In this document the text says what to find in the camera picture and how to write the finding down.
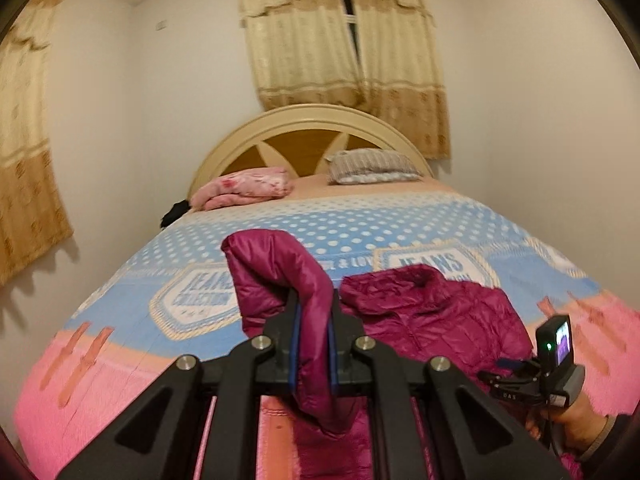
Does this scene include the dark cloth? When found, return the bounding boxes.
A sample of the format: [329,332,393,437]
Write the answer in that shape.
[160,200,193,228]

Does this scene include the magenta puffer jacket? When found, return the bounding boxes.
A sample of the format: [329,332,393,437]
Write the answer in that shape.
[221,229,586,480]

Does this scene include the beige patterned side curtain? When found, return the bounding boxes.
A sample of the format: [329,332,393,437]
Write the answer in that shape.
[0,0,76,286]

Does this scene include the person's right forearm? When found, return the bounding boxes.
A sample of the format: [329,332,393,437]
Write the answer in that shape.
[575,412,637,480]

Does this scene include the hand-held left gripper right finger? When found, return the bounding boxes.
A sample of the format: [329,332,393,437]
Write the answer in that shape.
[327,302,586,480]

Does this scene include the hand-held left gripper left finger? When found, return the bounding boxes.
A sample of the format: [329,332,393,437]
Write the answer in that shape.
[55,287,303,480]

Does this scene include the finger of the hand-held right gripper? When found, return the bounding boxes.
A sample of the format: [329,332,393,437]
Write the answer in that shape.
[477,370,545,406]
[495,357,542,380]

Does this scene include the person's right hand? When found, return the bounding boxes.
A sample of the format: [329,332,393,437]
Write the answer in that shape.
[525,394,615,456]

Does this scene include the folded pink floral blanket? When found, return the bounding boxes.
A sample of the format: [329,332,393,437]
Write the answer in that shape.
[190,166,295,211]

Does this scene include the dark window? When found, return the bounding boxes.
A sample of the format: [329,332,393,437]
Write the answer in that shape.
[340,0,363,61]

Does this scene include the striped grey pillow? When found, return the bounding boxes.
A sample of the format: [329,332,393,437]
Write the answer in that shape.
[327,149,423,186]

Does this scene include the cream wooden headboard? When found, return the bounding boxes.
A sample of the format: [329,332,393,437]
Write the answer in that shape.
[187,104,433,201]

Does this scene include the beige patterned window curtain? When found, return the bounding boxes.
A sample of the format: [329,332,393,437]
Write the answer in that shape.
[347,0,451,161]
[237,0,368,111]

